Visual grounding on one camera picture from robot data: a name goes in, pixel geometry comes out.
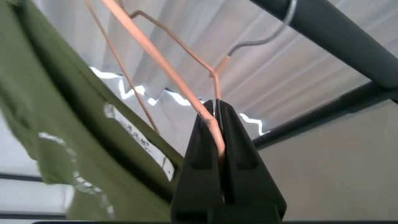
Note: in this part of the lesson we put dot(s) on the green long-sleeved shirt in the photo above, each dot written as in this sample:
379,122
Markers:
62,109

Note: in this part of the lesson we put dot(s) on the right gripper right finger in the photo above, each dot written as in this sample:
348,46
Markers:
252,186

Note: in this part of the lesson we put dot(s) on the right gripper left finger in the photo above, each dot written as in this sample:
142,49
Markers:
196,186

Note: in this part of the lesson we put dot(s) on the white curtain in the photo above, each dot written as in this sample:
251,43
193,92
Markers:
264,71

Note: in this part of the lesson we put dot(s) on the pink clothes hanger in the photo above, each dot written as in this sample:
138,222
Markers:
161,62

